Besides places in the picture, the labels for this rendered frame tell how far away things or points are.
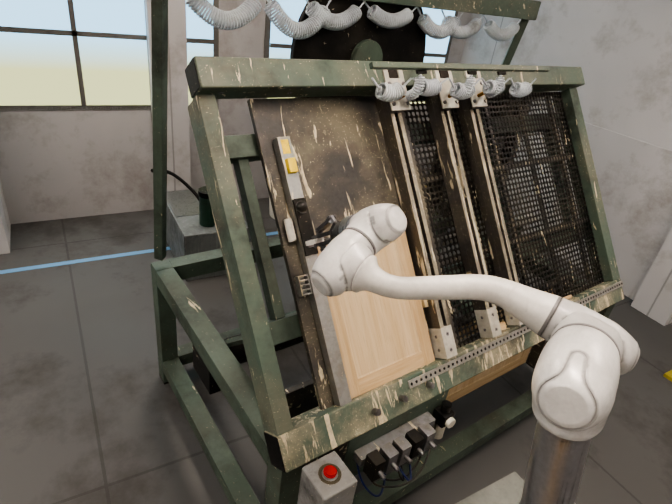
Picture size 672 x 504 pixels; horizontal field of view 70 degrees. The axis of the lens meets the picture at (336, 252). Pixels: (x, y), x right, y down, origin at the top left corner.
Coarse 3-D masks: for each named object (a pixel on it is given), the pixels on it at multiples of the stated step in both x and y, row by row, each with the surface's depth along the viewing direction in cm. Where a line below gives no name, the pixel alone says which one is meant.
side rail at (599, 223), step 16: (576, 96) 268; (576, 112) 266; (576, 128) 266; (576, 144) 268; (592, 160) 269; (592, 176) 267; (592, 192) 266; (592, 208) 267; (592, 224) 269; (608, 240) 268; (608, 256) 266; (608, 272) 267
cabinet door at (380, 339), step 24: (384, 264) 185; (408, 264) 191; (336, 312) 170; (360, 312) 176; (384, 312) 182; (408, 312) 189; (360, 336) 175; (384, 336) 181; (408, 336) 187; (360, 360) 174; (384, 360) 180; (408, 360) 185; (432, 360) 192; (360, 384) 172
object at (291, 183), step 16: (288, 176) 164; (288, 192) 165; (288, 208) 167; (304, 256) 164; (304, 272) 166; (320, 304) 165; (320, 320) 164; (320, 336) 166; (336, 336) 167; (336, 352) 166; (336, 368) 165; (336, 384) 165; (336, 400) 166
